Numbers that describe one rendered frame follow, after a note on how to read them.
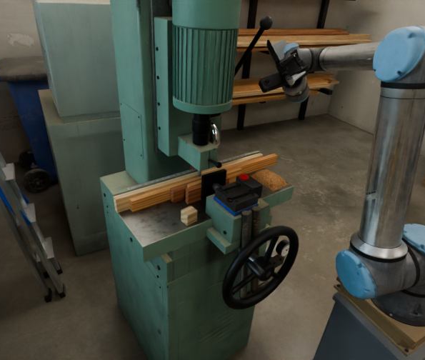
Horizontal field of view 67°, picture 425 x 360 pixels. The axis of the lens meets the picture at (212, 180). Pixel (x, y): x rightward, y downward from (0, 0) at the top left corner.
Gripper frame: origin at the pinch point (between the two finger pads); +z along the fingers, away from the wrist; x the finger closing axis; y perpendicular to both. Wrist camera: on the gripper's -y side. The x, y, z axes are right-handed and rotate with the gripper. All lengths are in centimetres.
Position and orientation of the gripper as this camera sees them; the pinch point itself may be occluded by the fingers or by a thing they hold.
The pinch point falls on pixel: (277, 59)
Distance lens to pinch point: 105.1
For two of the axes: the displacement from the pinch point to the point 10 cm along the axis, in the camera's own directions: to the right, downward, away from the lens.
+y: 8.2, -5.0, -2.9
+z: -3.7, -0.6, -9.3
